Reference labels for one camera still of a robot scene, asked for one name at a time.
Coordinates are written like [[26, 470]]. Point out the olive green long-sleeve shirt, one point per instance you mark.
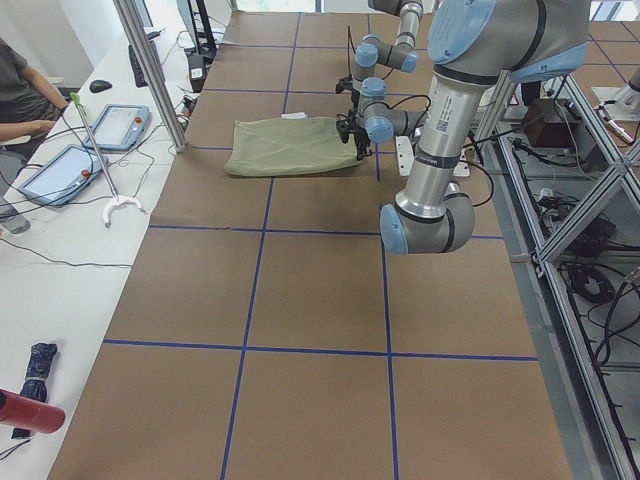
[[284, 147]]

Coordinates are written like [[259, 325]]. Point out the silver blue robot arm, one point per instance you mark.
[[470, 43], [395, 40]]

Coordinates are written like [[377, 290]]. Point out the black keyboard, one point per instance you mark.
[[138, 73]]

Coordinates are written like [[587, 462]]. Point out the white paper price tag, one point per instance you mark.
[[294, 116]]

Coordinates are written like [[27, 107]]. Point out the blue teach pendant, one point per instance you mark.
[[63, 177], [119, 127]]

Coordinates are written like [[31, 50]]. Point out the lower blue teach pendant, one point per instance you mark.
[[63, 177]]

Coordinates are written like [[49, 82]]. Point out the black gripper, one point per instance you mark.
[[358, 134]]

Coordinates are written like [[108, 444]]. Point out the aluminium frame post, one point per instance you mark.
[[134, 30]]

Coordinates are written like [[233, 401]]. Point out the seated person in dark shirt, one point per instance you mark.
[[30, 104]]

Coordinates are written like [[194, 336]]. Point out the folded dark blue umbrella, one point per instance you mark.
[[37, 372]]

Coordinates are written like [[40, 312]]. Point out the red cylindrical bottle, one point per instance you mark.
[[29, 414]]

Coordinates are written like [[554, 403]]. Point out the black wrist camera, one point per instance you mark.
[[345, 84], [345, 129]]

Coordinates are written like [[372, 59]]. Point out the black computer mouse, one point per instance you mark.
[[99, 85]]

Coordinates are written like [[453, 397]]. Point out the black power adapter box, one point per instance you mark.
[[197, 72]]

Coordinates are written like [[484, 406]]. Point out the white reacher grabber tool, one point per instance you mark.
[[117, 200]]

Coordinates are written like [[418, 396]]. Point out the upper blue teach pendant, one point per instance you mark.
[[119, 127]]

